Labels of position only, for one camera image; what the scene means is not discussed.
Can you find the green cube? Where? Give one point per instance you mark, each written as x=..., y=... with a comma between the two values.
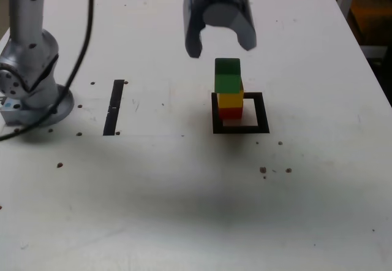
x=228, y=82

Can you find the yellow cube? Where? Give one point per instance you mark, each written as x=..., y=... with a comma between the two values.
x=229, y=100

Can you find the red cube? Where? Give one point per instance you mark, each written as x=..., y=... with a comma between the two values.
x=231, y=113

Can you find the black tape square outline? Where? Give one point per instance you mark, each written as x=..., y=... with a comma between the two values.
x=263, y=114

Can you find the black tape strip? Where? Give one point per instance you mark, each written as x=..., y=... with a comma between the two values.
x=113, y=108

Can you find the white board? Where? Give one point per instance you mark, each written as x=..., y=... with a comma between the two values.
x=373, y=51

